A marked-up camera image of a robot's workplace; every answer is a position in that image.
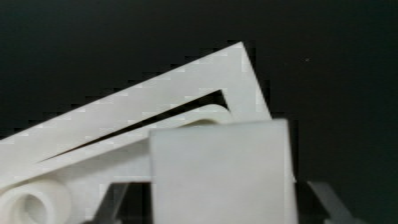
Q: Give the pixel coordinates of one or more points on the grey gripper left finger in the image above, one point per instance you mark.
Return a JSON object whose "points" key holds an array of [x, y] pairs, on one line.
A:
{"points": [[125, 207]]}

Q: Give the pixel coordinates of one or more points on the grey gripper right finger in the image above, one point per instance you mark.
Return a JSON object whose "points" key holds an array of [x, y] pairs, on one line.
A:
{"points": [[322, 209]]}

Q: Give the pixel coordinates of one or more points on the white leg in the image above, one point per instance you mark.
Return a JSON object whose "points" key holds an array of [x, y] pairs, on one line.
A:
{"points": [[222, 174]]}

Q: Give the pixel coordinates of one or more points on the white desk top tray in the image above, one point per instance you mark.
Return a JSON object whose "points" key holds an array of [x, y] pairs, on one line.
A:
{"points": [[57, 195]]}

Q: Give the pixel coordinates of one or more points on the white U-shaped frame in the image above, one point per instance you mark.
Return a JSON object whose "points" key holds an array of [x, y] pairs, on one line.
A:
{"points": [[217, 74]]}

